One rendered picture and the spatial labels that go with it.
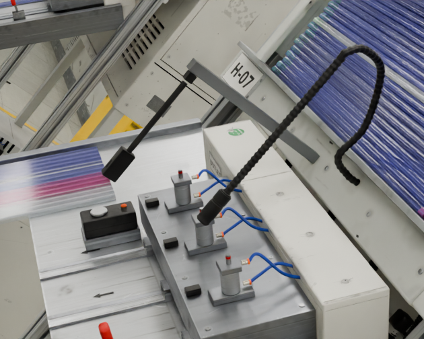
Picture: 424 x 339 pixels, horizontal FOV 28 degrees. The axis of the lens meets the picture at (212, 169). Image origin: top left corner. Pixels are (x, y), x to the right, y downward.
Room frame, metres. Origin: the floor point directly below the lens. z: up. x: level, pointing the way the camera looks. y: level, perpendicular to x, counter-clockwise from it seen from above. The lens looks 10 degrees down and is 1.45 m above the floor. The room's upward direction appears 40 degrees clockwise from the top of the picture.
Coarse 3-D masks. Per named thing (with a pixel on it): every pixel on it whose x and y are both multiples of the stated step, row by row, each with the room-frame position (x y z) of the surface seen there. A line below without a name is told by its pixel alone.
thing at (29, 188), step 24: (0, 168) 1.36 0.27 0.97; (24, 168) 1.36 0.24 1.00; (48, 168) 1.35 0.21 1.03; (72, 168) 1.35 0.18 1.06; (96, 168) 1.35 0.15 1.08; (0, 192) 1.28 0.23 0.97; (24, 192) 1.28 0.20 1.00; (48, 192) 1.28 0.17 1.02; (72, 192) 1.28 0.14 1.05; (96, 192) 1.27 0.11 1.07; (0, 216) 1.21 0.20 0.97; (24, 216) 1.22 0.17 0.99
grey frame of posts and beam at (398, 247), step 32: (256, 64) 1.47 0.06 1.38; (256, 96) 1.41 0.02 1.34; (288, 96) 1.34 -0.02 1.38; (288, 128) 1.28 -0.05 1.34; (320, 128) 1.22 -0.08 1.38; (288, 160) 1.24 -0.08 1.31; (320, 160) 1.18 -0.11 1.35; (352, 160) 1.13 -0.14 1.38; (320, 192) 1.13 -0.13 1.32; (352, 192) 1.09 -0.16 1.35; (352, 224) 1.05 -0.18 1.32; (384, 224) 1.01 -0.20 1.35; (384, 256) 0.98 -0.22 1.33; (416, 256) 0.95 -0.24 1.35; (416, 288) 0.92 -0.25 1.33
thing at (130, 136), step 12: (192, 120) 1.51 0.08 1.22; (132, 132) 1.47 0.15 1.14; (156, 132) 1.48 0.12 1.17; (168, 132) 1.49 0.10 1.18; (72, 144) 1.43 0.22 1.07; (84, 144) 1.43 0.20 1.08; (96, 144) 1.44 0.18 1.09; (108, 144) 1.45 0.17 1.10; (0, 156) 1.40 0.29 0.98; (12, 156) 1.40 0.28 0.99; (24, 156) 1.40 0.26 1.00; (36, 156) 1.41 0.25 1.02
